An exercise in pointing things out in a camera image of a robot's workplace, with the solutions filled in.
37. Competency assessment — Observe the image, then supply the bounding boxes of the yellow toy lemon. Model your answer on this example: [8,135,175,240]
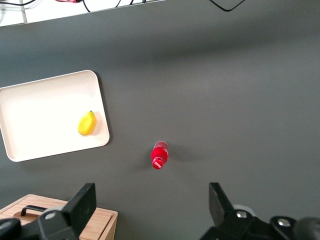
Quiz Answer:
[77,110,98,137]

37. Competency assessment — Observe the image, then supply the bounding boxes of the wooden two-drawer cabinet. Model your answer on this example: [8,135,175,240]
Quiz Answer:
[0,194,118,240]

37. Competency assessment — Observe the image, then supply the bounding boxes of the black drawer handle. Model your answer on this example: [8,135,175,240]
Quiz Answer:
[20,205,48,217]

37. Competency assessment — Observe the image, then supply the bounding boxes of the cream rectangular plastic tray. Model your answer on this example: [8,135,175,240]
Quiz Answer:
[0,69,111,163]

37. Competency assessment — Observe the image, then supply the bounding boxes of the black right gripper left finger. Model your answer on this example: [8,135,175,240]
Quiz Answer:
[34,183,97,240]

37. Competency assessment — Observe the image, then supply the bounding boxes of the red coke bottle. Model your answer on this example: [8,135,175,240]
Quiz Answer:
[150,140,170,171]

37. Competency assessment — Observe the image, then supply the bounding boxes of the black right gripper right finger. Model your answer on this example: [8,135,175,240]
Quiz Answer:
[199,182,298,240]

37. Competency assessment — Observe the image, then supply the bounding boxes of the wooden drawer front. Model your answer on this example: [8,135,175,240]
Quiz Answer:
[0,196,113,240]

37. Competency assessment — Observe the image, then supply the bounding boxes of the black looping cable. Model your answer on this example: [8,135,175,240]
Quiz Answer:
[208,0,247,12]

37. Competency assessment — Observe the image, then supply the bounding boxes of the black floor cable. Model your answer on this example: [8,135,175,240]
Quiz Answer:
[81,0,121,13]

